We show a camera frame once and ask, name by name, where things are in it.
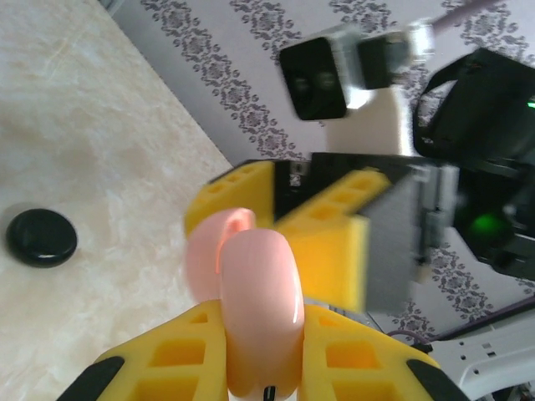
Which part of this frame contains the pink earbud charging case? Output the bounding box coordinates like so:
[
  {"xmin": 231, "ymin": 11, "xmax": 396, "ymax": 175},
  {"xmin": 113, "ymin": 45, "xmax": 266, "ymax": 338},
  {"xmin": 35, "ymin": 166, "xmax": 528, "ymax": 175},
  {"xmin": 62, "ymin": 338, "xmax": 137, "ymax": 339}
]
[{"xmin": 185, "ymin": 206, "xmax": 305, "ymax": 398}]

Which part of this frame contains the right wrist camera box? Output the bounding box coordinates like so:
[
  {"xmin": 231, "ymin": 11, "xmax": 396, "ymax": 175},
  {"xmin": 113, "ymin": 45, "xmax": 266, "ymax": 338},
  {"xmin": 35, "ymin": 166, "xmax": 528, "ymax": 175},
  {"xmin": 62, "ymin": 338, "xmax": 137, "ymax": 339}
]
[{"xmin": 278, "ymin": 23, "xmax": 438, "ymax": 123}]

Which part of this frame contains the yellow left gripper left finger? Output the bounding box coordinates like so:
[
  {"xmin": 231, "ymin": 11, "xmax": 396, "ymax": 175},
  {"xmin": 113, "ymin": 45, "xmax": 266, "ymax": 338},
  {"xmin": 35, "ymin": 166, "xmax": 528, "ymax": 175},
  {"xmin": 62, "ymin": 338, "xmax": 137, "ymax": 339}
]
[{"xmin": 56, "ymin": 299, "xmax": 230, "ymax": 401}]

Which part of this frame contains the black earbud charging case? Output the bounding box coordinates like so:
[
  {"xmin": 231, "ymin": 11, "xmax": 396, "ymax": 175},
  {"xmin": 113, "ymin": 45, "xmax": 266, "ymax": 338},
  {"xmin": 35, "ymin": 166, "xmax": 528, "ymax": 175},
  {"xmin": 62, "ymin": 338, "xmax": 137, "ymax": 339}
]
[{"xmin": 5, "ymin": 208, "xmax": 79, "ymax": 269}]

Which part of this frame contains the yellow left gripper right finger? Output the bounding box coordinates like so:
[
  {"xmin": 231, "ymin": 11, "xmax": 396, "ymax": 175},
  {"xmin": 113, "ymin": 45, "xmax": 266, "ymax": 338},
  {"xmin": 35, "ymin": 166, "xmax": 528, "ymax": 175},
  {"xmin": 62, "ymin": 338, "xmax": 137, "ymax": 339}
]
[{"xmin": 297, "ymin": 304, "xmax": 471, "ymax": 401}]

